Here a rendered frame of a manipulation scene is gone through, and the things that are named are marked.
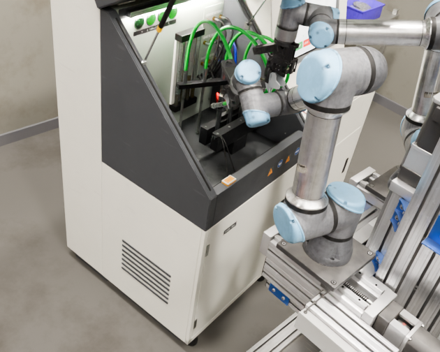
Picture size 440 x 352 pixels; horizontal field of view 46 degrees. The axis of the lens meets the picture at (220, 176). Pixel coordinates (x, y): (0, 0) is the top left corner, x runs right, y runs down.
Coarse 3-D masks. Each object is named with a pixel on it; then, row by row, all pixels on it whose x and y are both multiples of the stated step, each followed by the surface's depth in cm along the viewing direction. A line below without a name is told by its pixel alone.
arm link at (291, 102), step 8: (368, 48) 121; (376, 56) 120; (376, 64) 120; (384, 64) 121; (376, 72) 120; (384, 72) 122; (376, 80) 121; (384, 80) 124; (296, 88) 153; (376, 88) 124; (280, 96) 157; (288, 96) 156; (296, 96) 152; (288, 104) 157; (296, 104) 154; (280, 112) 158; (288, 112) 160; (296, 112) 163
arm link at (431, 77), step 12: (432, 12) 162; (432, 60) 170; (420, 72) 176; (432, 72) 172; (420, 84) 177; (432, 84) 174; (420, 96) 179; (432, 96) 177; (420, 108) 181; (408, 120) 186; (420, 120) 182; (408, 132) 185
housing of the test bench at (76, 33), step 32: (64, 0) 190; (64, 32) 198; (96, 32) 186; (64, 64) 207; (96, 64) 193; (64, 96) 216; (96, 96) 202; (64, 128) 227; (96, 128) 211; (64, 160) 239; (96, 160) 221; (64, 192) 252; (96, 192) 232; (96, 224) 245; (96, 256) 258
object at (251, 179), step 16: (288, 144) 219; (256, 160) 207; (272, 160) 212; (240, 176) 197; (256, 176) 207; (272, 176) 221; (224, 192) 190; (240, 192) 202; (256, 192) 215; (224, 208) 197
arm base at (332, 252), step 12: (312, 240) 154; (324, 240) 151; (336, 240) 150; (348, 240) 151; (312, 252) 154; (324, 252) 152; (336, 252) 152; (348, 252) 153; (324, 264) 154; (336, 264) 153
